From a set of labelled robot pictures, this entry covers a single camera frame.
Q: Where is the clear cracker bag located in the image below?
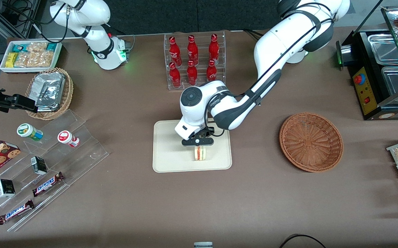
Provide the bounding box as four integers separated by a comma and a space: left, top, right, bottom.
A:
27, 42, 48, 54
15, 52, 31, 68
29, 51, 54, 68

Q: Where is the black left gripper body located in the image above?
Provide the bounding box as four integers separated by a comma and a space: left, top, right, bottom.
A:
181, 128, 215, 147

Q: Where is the silver foil pack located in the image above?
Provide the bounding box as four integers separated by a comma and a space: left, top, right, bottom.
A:
33, 72, 66, 91
34, 82, 64, 112

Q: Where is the black food warmer machine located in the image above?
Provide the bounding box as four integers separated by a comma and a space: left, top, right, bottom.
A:
335, 5, 398, 121

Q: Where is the red cola bottle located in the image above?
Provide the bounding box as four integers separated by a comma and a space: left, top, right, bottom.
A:
169, 62, 181, 88
169, 36, 181, 66
187, 35, 199, 65
187, 60, 198, 86
209, 33, 220, 64
206, 59, 218, 83

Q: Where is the yellow snack packet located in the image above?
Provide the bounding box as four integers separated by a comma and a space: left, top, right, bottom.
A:
6, 52, 19, 68

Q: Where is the brown wicker basket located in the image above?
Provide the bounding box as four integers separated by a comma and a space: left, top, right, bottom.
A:
279, 112, 344, 173

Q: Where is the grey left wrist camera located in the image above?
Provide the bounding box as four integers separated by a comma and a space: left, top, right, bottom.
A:
175, 121, 201, 140

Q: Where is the light wicker basket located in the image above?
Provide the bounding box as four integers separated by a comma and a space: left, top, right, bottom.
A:
25, 68, 74, 121

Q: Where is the red lid yogurt cup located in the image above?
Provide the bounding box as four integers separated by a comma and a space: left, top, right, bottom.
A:
57, 130, 80, 148

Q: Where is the clear acrylic bottle rack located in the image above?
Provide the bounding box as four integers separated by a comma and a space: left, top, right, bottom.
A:
164, 30, 226, 91

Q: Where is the white rectangular snack tray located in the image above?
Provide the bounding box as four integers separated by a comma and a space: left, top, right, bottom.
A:
0, 41, 63, 73

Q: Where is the small black carton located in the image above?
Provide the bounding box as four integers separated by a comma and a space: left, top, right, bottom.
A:
31, 156, 48, 175
0, 179, 15, 198

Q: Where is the black floor cable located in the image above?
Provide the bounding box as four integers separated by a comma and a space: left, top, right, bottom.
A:
279, 234, 327, 248

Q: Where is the beige plastic tray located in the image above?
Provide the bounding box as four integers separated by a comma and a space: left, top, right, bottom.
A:
153, 117, 233, 173

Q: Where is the triangular sandwich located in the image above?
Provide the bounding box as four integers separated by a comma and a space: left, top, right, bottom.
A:
194, 145, 208, 162

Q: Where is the snickers chocolate bar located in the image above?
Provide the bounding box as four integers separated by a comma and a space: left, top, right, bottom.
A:
32, 172, 64, 197
0, 199, 35, 225

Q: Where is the green lid yogurt cup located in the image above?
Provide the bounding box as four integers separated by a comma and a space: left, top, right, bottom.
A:
17, 123, 44, 142

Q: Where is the clear acrylic stepped display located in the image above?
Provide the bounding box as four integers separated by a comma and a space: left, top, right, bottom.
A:
0, 110, 110, 232

